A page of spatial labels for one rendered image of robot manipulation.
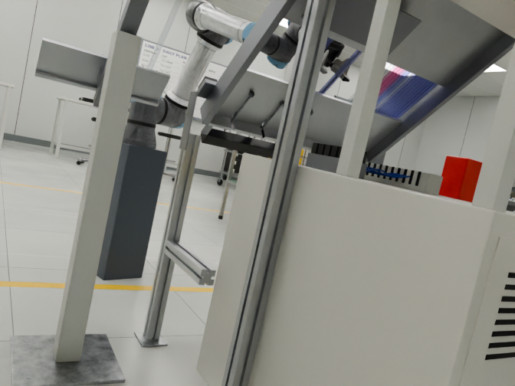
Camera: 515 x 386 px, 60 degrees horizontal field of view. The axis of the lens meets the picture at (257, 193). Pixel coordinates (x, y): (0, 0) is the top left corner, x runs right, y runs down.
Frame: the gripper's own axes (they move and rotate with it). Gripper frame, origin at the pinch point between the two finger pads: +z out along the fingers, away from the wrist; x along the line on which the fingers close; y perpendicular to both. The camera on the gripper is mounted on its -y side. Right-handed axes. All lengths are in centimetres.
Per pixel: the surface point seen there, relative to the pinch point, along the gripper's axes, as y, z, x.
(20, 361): -77, 44, -70
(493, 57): 25.9, 11.9, 36.0
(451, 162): -14, 4, 68
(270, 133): -25.4, -2.6, -7.8
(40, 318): -93, 22, -64
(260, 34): 5.8, 6.5, -32.0
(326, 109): -10.9, -1.0, 4.9
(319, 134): -21.7, -3.8, 10.9
